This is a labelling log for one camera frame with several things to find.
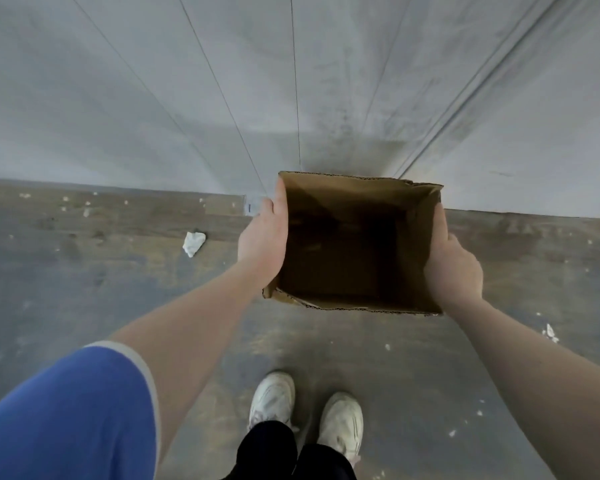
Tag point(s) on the person's right hand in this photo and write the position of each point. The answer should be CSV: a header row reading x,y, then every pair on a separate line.
x,y
455,274

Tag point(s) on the person's left hand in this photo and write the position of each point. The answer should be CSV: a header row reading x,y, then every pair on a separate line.
x,y
260,244

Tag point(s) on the person's right thumb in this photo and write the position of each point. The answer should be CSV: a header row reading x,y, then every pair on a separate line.
x,y
440,224

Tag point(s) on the person's left thumb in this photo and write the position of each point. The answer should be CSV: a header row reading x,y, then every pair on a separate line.
x,y
281,204

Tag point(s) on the brown cardboard box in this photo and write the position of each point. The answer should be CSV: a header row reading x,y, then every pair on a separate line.
x,y
355,244

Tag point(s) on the person's right forearm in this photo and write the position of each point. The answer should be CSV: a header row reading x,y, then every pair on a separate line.
x,y
540,384

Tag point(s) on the person's left forearm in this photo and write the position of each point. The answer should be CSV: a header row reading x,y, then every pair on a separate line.
x,y
190,334

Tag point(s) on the crumpled white paper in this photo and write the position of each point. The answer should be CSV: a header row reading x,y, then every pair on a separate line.
x,y
194,243

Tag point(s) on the small white paper scrap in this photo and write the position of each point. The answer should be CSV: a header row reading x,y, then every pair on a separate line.
x,y
550,333

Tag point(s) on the person's white left shoe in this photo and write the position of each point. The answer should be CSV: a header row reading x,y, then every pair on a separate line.
x,y
272,399

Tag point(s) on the person's white shoe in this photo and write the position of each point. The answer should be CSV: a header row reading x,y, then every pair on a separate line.
x,y
272,399
341,424

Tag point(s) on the person's white right shoe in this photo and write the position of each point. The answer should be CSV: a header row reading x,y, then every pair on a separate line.
x,y
341,424

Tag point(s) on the black trousers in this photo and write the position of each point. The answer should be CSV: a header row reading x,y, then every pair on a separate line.
x,y
275,454

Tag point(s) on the blue shirt sleeve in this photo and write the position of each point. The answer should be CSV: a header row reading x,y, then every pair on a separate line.
x,y
65,414

